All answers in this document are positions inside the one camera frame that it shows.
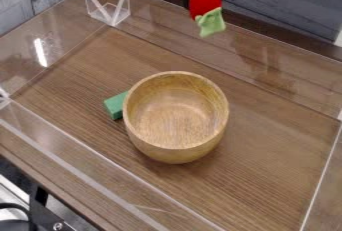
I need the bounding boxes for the red plush strawberry green leaves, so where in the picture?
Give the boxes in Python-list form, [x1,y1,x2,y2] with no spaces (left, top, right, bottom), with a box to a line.
[189,0,226,38]

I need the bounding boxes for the wooden bowl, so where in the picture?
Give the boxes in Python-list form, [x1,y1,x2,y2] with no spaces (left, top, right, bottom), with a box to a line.
[123,71,230,164]

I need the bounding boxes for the green foam block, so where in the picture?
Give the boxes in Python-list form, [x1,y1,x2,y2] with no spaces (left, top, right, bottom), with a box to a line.
[105,92,127,120]

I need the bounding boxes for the clear acrylic corner bracket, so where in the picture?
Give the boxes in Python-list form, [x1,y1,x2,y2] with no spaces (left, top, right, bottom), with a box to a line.
[86,0,132,27]

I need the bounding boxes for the black table leg bracket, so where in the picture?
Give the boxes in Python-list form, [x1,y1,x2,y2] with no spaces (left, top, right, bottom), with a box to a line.
[30,186,77,231]

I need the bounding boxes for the black cable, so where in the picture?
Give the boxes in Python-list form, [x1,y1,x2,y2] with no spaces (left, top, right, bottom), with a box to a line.
[0,202,33,223]

